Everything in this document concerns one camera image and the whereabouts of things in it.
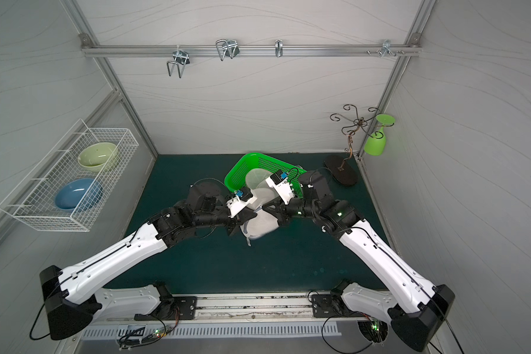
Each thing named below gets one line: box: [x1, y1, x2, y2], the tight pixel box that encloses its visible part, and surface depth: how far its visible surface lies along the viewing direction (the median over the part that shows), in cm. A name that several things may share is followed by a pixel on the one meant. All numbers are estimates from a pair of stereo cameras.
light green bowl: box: [77, 141, 119, 173], surface depth 73 cm
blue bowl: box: [54, 178, 103, 211], surface depth 65 cm
